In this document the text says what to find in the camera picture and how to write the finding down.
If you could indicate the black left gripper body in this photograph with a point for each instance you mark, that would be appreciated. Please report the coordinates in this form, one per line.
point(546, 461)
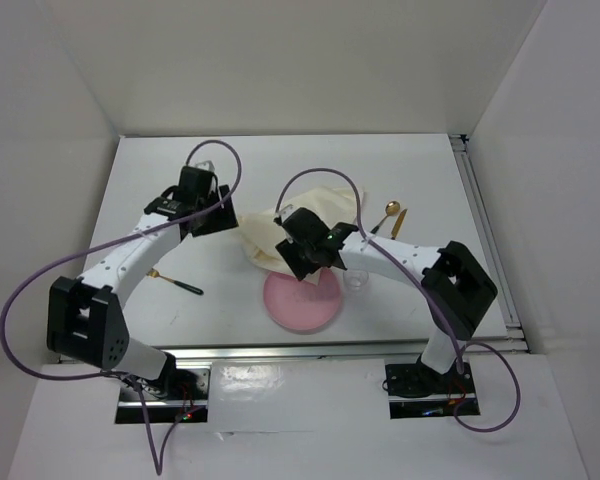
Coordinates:
point(209, 202)

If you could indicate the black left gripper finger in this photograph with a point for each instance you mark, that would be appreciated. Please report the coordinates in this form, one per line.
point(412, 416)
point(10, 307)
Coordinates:
point(222, 218)
point(201, 225)

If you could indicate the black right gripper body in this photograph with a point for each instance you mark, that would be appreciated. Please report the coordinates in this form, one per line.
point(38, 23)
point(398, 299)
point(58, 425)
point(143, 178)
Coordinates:
point(305, 248)

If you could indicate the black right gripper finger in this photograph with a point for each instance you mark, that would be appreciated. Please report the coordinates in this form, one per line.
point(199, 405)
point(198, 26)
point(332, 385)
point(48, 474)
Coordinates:
point(328, 251)
point(296, 259)

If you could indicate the cream cloth placemat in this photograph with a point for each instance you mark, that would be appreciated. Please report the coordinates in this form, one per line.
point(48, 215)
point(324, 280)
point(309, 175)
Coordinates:
point(260, 234)

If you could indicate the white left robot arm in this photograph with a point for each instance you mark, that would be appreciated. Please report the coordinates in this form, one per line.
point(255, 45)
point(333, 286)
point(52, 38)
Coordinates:
point(85, 315)

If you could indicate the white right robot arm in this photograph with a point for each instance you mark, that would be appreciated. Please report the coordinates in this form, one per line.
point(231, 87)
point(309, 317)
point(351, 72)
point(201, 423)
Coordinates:
point(456, 288)

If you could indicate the clear plastic cup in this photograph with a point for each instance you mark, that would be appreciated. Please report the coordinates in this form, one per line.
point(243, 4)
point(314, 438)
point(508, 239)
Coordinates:
point(355, 280)

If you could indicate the pink round plate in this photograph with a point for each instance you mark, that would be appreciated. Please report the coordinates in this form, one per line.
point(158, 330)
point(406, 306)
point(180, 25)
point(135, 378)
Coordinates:
point(300, 306)

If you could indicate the gold fork green handle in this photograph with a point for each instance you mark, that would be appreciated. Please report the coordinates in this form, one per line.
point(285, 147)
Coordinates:
point(153, 273)

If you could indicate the gold knife green handle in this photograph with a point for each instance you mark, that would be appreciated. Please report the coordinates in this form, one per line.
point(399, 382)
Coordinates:
point(398, 224)

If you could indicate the gold spoon green handle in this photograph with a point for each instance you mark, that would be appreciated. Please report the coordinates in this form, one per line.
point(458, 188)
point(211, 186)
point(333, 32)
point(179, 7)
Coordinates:
point(392, 208)

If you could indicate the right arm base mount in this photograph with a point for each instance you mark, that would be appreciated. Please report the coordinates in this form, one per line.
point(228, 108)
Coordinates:
point(416, 393)

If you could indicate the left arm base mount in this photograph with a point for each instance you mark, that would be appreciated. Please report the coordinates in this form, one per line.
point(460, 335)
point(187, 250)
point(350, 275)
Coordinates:
point(187, 400)

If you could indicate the aluminium front frame rail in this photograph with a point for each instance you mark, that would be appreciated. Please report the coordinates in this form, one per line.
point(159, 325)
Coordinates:
point(300, 351)

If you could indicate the aluminium frame rail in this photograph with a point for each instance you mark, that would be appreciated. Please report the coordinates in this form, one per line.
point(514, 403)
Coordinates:
point(300, 351)
point(515, 341)

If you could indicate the aluminium right frame rail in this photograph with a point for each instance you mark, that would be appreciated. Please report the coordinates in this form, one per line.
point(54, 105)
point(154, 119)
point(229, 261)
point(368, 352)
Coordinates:
point(515, 341)

